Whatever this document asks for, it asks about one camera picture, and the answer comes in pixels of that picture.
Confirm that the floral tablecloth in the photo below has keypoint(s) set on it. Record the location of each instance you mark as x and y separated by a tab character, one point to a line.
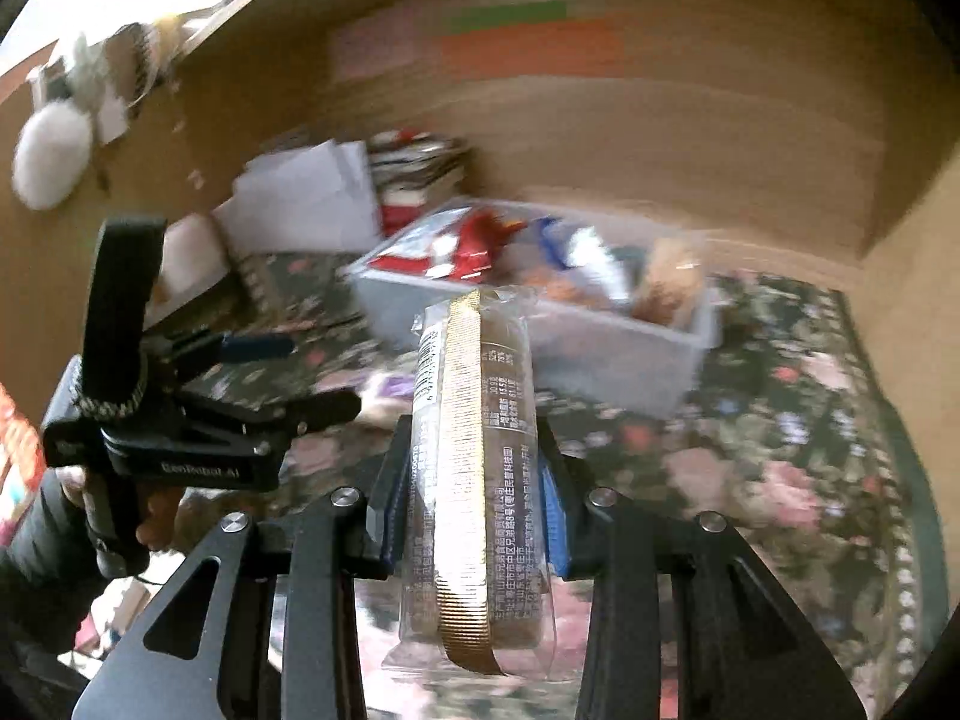
787	450

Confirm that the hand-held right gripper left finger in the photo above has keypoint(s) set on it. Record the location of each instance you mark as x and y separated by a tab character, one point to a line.
390	517

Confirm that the dark braided headband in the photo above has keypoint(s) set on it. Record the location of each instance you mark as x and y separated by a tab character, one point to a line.
139	60

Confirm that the clear plastic storage box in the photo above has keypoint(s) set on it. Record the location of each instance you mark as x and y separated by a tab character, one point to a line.
615	360

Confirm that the white fluffy pompom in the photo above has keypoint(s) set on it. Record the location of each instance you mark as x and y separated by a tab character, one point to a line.
51	157

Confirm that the stack of small books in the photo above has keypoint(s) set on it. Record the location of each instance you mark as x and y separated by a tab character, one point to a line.
416	180

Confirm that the person's left forearm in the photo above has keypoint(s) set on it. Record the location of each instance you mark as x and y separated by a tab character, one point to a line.
45	570

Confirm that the blue biscuit packet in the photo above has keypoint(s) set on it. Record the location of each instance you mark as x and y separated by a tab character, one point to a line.
581	255

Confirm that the peanut brittle packet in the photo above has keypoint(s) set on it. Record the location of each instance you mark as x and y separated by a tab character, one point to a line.
555	285

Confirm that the purple and yellow snack packet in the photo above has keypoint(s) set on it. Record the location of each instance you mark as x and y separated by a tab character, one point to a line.
386	397

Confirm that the beige wafer packet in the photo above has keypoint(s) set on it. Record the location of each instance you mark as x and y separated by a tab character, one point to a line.
667	285

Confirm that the red snack packet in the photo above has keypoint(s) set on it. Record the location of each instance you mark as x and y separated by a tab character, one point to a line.
450	247

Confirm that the white fuzzy headband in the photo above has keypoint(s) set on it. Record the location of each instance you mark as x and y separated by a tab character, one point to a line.
86	60

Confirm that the orange sticky note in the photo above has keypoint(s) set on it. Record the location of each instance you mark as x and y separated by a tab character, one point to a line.
532	51

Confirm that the person's left hand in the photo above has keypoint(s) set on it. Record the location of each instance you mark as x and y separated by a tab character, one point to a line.
159	517

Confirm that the green sticky note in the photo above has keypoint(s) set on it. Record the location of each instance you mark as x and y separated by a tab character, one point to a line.
506	16

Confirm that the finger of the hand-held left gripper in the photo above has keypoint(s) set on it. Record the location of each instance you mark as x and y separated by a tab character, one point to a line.
259	347
322	409

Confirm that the stack of white papers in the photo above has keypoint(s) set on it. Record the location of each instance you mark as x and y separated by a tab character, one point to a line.
300	199

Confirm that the pink sticky note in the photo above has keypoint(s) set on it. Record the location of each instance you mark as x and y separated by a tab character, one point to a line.
382	52

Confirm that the long brown cake packet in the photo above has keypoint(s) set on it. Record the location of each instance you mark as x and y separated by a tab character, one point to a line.
465	465

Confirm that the wooden desk shelf unit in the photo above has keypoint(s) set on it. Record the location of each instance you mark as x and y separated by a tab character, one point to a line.
675	127

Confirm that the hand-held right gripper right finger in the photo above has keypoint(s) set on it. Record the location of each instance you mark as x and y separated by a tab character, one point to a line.
556	525

